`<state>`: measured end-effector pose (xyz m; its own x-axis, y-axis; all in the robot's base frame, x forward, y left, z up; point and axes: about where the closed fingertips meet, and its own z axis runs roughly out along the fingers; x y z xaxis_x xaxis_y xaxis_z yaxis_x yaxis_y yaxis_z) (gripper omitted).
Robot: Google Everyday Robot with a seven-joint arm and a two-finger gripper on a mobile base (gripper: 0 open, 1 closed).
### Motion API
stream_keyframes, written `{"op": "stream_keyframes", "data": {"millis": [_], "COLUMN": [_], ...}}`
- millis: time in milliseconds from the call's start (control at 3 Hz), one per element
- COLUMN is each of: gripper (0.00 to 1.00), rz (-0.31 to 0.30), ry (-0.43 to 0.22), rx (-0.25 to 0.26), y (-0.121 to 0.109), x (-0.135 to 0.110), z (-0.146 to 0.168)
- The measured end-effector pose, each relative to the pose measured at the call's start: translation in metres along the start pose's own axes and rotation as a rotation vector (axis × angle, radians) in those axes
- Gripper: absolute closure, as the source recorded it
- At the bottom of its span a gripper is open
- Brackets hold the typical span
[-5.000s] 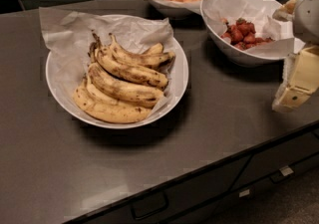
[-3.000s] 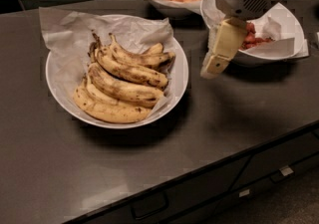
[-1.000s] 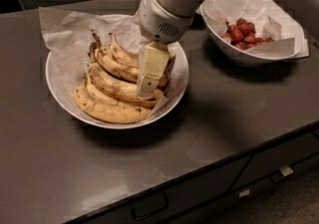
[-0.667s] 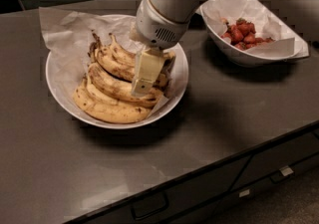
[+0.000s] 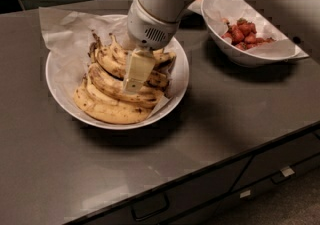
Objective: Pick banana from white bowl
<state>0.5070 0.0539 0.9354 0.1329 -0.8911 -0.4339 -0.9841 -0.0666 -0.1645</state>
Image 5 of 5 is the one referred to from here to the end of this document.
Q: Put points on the small silver drawer latch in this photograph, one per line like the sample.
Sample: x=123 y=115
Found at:
x=245 y=194

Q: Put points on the white bowl with strawberries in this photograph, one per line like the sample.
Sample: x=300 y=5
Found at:
x=233 y=54

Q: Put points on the left dark drawer handle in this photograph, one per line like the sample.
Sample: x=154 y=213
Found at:
x=150 y=207

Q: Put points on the pale inner banana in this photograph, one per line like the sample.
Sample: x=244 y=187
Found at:
x=97 y=95

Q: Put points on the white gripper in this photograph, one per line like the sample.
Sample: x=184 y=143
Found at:
x=146 y=30

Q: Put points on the spotted banana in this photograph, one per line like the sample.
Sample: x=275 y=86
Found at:
x=98 y=52
x=146 y=97
x=118 y=56

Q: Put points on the white paper under bananas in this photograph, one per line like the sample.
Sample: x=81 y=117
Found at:
x=86 y=67

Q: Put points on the red strawberries pile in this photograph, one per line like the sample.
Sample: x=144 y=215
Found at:
x=243 y=35

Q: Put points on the bottom front banana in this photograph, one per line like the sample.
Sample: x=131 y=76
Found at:
x=127 y=114

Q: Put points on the paper liner under strawberries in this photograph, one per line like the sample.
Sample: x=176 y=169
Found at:
x=233 y=5

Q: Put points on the large white banana bowl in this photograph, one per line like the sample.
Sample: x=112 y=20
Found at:
x=68 y=34

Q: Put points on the paper liner under orange fruit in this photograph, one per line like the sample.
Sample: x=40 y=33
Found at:
x=195 y=7

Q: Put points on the right drawer handle with latch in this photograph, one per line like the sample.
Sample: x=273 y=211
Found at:
x=283 y=175

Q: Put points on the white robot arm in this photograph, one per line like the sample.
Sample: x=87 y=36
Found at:
x=299 y=20

